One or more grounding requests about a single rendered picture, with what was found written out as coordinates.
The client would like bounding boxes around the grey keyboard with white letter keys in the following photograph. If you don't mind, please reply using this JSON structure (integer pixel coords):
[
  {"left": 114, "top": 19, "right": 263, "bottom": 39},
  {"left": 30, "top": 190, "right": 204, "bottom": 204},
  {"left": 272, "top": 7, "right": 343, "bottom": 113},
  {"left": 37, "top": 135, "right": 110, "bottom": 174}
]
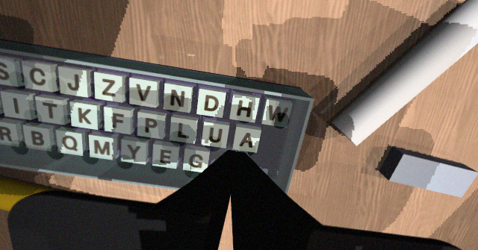
[{"left": 0, "top": 39, "right": 315, "bottom": 195}]

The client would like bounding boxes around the light grey rectangular block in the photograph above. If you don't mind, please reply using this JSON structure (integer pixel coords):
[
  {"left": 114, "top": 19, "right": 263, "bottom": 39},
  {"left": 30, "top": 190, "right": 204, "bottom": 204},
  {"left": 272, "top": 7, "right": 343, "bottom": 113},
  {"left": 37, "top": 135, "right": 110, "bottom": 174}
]
[{"left": 379, "top": 146, "right": 478, "bottom": 198}]

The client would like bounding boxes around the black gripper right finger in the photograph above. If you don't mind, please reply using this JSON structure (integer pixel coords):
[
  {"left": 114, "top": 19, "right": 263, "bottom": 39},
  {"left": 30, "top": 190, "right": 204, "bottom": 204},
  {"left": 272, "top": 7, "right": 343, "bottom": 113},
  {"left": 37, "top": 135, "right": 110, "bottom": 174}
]
[{"left": 231, "top": 151, "right": 461, "bottom": 250}]

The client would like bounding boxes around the yellow stylus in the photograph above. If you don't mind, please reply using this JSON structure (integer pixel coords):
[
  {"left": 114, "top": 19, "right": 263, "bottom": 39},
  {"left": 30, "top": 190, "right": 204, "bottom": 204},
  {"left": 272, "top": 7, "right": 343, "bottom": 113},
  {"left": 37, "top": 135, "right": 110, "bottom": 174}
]
[{"left": 0, "top": 177, "right": 51, "bottom": 211}]

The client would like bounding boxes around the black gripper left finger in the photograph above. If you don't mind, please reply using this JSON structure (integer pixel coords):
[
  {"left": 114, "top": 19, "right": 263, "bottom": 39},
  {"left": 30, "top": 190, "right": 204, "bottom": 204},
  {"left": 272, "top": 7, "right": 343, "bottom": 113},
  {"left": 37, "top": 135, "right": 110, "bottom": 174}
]
[{"left": 7, "top": 150, "right": 237, "bottom": 250}]

